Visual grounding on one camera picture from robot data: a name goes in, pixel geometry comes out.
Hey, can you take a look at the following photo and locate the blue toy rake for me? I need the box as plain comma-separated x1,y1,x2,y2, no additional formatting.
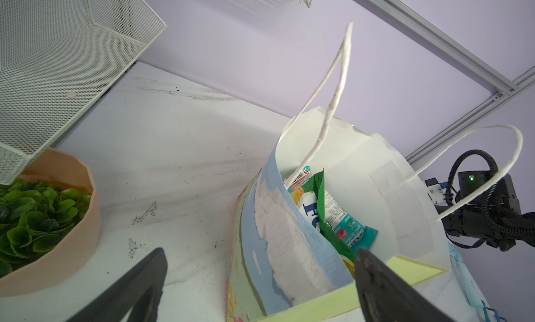
482,301,508,322

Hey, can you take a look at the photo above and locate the teal snack pack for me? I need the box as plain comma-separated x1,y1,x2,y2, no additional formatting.
287,165,312,193
324,191,378,252

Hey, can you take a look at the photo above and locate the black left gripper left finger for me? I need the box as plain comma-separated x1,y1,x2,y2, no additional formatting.
69,248,168,321

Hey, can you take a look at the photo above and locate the green Fox's spring tea bag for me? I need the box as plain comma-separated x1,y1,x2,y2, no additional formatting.
290,172,355,277

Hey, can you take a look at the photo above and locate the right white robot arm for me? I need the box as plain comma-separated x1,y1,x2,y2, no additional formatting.
425,149,534,252

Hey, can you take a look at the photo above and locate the white mesh two-tier shelf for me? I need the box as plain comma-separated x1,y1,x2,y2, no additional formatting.
1,0,166,185

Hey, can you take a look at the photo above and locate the light blue toy shovel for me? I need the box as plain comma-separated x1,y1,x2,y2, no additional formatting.
449,243,484,309

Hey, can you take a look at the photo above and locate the potted green plant cup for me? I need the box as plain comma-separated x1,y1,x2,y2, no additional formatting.
1,149,101,298

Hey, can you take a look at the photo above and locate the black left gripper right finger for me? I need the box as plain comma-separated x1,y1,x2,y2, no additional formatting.
354,249,452,322

